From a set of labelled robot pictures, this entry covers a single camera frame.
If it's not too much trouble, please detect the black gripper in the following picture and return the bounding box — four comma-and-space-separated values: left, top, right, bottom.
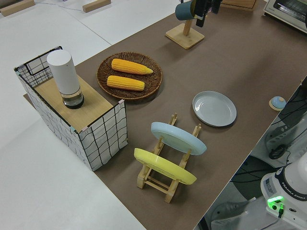
192, 0, 222, 28

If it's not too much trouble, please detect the gray round plate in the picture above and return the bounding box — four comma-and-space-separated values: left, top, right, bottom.
192, 90, 237, 127

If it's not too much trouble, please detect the light blue plate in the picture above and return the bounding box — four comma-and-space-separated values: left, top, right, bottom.
151, 121, 207, 156

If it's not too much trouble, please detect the yellow plate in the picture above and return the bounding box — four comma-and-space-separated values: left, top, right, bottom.
133, 148, 198, 185

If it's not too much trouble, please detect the teal mug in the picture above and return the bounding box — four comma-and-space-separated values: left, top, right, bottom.
175, 0, 196, 22

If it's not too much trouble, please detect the wooden mug tree stand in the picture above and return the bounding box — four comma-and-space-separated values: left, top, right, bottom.
165, 14, 205, 50

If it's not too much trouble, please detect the brown table mat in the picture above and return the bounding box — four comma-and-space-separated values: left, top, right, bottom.
23, 0, 307, 230

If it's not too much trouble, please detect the round brown wicker basket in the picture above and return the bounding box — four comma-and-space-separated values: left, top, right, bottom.
96, 52, 164, 100

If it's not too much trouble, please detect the pointed yellow corn cob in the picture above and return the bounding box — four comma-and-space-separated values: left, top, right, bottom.
111, 58, 154, 75

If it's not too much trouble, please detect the cream toaster oven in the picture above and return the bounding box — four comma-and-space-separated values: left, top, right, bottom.
262, 0, 307, 34

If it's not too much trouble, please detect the blunt yellow corn cob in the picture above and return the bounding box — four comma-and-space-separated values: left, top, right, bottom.
106, 75, 146, 92

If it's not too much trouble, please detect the wooden block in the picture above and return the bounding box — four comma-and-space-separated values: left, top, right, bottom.
0, 0, 35, 17
82, 0, 111, 13

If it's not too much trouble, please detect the small blue cup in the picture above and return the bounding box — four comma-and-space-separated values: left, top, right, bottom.
269, 96, 286, 111

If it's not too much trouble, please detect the wooden board shelf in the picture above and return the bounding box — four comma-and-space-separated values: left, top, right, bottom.
35, 76, 114, 127

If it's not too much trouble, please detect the white cylinder grinder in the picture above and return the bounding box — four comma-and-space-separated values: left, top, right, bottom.
46, 49, 85, 110

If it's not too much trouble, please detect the wooden dish rack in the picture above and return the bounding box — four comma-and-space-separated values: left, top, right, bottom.
136, 112, 202, 204

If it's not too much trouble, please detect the black wire grid basket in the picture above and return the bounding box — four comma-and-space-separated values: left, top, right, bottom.
13, 46, 129, 172

